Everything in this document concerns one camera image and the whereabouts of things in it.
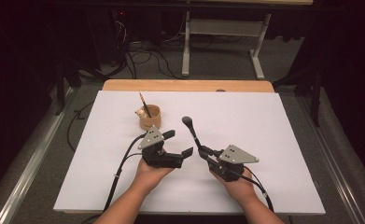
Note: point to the aluminium rail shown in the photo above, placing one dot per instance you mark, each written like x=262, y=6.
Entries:
x=329, y=161
x=30, y=174

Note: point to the white board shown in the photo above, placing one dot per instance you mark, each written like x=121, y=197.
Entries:
x=233, y=118

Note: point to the dark device with red light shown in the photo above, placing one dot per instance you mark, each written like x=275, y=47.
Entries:
x=121, y=13

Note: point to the tan pen holder with bear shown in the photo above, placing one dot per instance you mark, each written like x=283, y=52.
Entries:
x=149, y=119

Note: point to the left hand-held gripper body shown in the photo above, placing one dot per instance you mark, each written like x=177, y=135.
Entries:
x=158, y=157

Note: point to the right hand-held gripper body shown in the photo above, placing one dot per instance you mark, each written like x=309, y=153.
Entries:
x=230, y=168

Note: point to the person's left hand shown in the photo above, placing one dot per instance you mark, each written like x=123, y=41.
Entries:
x=149, y=177

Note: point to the black stand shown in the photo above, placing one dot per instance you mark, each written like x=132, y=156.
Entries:
x=62, y=87
x=315, y=93

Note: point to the person's right hand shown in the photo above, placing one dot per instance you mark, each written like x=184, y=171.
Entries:
x=239, y=186

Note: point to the dark striped pencil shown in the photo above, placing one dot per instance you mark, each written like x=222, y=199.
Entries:
x=144, y=104

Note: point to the white table frame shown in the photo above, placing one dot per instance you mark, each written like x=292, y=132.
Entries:
x=223, y=27

